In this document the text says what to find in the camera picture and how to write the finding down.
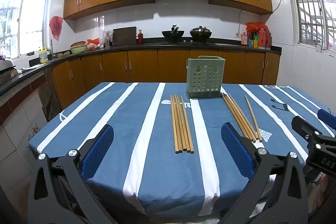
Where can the gas stove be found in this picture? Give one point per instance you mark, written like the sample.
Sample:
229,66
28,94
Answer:
187,43

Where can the metal faucet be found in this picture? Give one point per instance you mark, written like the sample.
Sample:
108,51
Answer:
52,49

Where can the black kitchen countertop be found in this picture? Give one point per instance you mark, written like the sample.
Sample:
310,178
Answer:
147,46

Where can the black wok with lid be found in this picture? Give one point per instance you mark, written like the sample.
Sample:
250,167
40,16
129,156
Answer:
200,33

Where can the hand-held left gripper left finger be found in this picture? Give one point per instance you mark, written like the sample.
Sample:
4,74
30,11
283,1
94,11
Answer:
98,150

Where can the dark cooking pot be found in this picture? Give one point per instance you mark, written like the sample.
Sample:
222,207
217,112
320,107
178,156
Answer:
8,71

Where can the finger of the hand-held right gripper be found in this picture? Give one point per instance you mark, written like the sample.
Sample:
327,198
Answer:
304,129
326,117

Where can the pink bottle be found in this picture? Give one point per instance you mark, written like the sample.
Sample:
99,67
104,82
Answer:
244,39

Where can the red plastic bag on wall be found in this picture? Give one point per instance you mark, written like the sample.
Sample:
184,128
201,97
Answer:
56,27

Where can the black wok with kettle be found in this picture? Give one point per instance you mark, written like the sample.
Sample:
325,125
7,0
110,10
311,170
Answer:
172,34

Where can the yellow detergent bottle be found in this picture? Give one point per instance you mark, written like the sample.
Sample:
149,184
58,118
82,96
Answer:
43,56

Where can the green plastic basin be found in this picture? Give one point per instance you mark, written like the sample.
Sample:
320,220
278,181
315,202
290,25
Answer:
78,48

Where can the blue white striped tablecloth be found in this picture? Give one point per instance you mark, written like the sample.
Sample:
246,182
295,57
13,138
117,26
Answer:
141,174

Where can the red white plastic bag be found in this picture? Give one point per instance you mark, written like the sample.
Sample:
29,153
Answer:
93,44

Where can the clear glass jars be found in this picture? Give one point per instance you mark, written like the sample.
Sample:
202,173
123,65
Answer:
107,39

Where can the dark cutting board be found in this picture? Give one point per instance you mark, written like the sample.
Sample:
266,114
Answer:
124,36

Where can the wooden base cabinets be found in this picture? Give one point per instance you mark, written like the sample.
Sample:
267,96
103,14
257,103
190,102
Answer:
144,66

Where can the green perforated utensil holder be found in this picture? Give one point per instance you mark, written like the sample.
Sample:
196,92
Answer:
203,77

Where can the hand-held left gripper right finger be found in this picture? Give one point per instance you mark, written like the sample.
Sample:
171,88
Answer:
236,150

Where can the small red bottle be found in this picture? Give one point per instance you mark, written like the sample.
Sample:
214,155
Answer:
141,37

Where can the red plastic bag over bottles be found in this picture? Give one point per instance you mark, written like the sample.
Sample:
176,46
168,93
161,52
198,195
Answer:
256,26

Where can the barred window with white frame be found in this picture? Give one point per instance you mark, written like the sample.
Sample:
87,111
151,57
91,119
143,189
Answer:
312,8

